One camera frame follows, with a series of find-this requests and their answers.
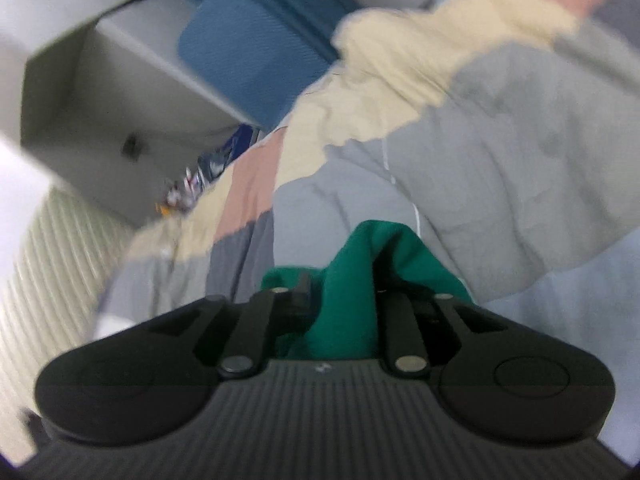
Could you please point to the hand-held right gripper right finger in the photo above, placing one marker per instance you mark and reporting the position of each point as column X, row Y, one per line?
column 400, row 325

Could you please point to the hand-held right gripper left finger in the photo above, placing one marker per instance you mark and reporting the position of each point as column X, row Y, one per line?
column 260, row 320

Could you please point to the green printed sweatshirt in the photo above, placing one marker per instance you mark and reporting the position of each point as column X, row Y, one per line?
column 350, row 300

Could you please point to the blue bag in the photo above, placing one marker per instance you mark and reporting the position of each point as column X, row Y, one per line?
column 225, row 152

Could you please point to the patchwork bed quilt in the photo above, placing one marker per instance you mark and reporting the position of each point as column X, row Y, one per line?
column 500, row 160

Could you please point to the beige quilted headboard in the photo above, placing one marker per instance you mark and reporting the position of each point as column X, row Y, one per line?
column 50, row 300

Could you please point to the blue padded board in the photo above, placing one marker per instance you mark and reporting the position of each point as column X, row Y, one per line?
column 245, row 55

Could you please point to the grey wardrobe cabinet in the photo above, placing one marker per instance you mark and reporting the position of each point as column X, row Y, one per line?
column 100, row 85

